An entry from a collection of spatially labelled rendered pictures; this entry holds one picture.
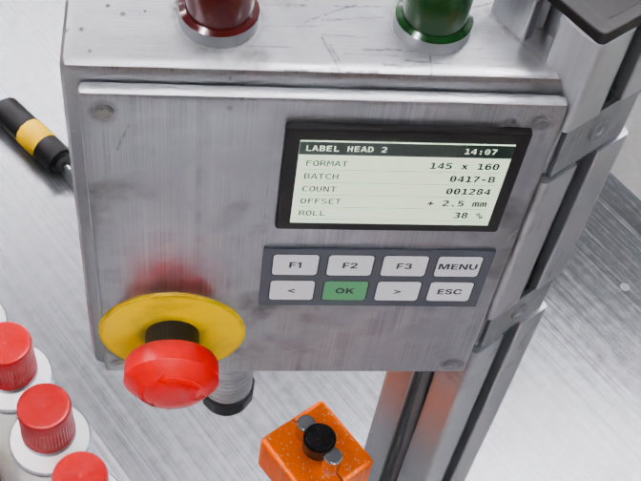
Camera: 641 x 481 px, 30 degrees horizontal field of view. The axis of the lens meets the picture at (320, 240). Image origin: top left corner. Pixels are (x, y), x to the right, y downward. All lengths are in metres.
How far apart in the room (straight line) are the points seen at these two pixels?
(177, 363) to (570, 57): 0.19
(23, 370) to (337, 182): 0.41
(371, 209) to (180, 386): 0.11
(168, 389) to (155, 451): 0.54
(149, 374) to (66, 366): 0.59
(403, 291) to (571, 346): 0.66
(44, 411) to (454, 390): 0.29
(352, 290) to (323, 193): 0.07
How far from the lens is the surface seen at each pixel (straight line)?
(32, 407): 0.76
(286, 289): 0.47
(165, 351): 0.47
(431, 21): 0.39
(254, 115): 0.39
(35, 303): 1.10
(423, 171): 0.41
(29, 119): 1.19
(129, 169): 0.41
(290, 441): 0.62
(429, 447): 0.61
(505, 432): 1.06
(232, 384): 0.72
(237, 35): 0.38
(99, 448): 0.88
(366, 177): 0.41
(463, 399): 0.57
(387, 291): 0.47
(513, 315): 0.52
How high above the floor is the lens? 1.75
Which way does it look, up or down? 54 degrees down
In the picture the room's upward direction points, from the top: 10 degrees clockwise
